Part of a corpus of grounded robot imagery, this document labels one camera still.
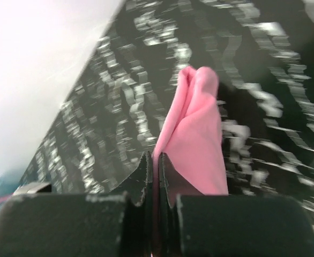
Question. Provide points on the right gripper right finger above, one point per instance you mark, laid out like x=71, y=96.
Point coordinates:
x=192, y=224

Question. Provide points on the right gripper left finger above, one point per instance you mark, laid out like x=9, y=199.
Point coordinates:
x=117, y=223

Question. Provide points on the pink t shirt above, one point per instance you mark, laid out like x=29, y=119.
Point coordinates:
x=191, y=136

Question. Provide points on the cyan t shirt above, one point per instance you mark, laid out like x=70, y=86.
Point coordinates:
x=9, y=182

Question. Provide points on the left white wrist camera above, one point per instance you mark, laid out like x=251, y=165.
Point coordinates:
x=34, y=187

